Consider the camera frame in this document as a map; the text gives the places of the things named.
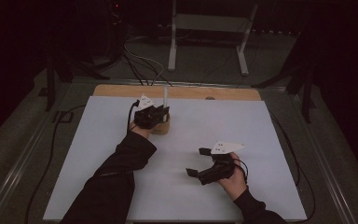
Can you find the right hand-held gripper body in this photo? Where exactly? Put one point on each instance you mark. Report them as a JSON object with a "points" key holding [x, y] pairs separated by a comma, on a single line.
{"points": [[222, 169]]}

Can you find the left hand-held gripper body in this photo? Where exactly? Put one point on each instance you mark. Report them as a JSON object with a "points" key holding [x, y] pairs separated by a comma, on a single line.
{"points": [[147, 116]]}

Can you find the round wooden pen holder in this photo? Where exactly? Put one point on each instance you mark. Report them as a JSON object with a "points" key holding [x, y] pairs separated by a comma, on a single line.
{"points": [[163, 128]]}

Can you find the white pen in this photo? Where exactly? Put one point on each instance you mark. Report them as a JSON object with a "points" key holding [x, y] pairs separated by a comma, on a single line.
{"points": [[165, 96]]}

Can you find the person's left hand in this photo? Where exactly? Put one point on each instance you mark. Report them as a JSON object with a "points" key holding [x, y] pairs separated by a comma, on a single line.
{"points": [[141, 132]]}

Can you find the person's right hand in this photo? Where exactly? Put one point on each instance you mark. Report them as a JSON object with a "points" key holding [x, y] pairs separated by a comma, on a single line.
{"points": [[236, 186]]}

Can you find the white table mat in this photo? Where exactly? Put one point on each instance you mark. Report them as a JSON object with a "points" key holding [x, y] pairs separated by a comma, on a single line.
{"points": [[199, 124]]}

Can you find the wooden table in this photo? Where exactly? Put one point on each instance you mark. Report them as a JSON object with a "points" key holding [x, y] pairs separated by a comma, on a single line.
{"points": [[121, 91]]}

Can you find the dark equipment rack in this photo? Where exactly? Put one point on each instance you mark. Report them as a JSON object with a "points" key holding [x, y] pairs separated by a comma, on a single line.
{"points": [[116, 28]]}

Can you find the white metal stand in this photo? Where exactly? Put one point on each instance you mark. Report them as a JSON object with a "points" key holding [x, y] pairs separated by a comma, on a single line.
{"points": [[209, 22]]}

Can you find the black stand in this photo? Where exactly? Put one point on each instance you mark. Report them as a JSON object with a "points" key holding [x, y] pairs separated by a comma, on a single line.
{"points": [[50, 87], [307, 99]]}

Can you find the metal floor rail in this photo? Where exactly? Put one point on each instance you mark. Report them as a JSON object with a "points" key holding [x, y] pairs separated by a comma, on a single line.
{"points": [[323, 161], [15, 168]]}

